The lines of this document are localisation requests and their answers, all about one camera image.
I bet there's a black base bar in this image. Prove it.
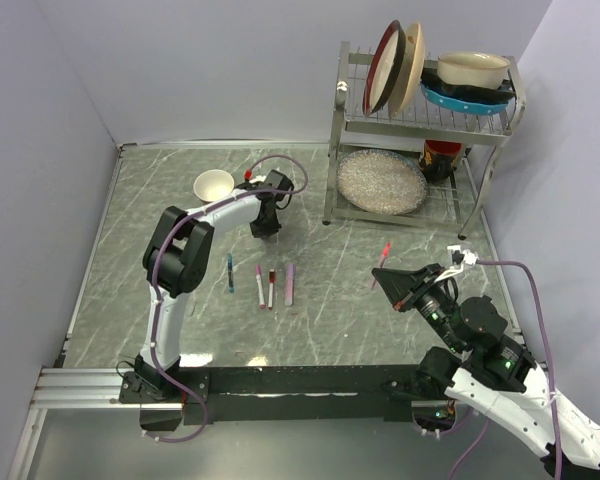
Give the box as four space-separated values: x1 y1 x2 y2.
119 365 447 430

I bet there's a steel dish rack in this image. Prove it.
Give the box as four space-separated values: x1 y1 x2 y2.
322 41 527 240

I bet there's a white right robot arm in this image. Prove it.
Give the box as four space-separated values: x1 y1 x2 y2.
372 263 600 479

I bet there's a blue dotted dish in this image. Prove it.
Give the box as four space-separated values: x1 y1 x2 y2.
420 84 510 116

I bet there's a thick white red marker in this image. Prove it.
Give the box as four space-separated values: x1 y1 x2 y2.
267 268 276 310

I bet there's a cream bowl on rack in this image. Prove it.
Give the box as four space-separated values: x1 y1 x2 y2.
437 52 510 89

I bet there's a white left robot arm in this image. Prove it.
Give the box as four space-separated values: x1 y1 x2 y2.
134 170 295 402

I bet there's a cream plate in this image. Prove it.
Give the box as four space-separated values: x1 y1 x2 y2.
388 22 427 119

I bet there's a blue pen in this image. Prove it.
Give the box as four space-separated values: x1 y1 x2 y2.
227 253 235 293

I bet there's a black dish on rack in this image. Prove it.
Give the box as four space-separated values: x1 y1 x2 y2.
420 68 515 104

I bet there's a cream red bowl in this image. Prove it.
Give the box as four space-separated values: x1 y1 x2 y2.
193 169 235 203

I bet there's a thin white red pen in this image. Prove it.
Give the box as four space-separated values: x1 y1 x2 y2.
255 265 266 309

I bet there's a red black cup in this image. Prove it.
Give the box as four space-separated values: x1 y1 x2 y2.
418 140 463 182

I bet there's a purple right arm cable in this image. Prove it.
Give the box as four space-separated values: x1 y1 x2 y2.
447 258 566 480

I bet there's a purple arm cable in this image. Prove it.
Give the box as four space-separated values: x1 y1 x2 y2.
447 258 566 480
144 155 310 445

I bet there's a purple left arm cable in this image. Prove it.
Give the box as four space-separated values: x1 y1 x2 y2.
144 155 310 445

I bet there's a red rimmed plate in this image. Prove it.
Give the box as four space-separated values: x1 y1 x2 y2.
362 20 406 117

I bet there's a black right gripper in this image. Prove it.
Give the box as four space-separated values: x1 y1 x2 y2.
371 261 463 351

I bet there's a pink highlighter pen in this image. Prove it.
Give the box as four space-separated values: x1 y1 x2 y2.
285 263 296 307

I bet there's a speckled grey plate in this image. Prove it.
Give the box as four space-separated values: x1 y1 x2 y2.
336 149 428 215

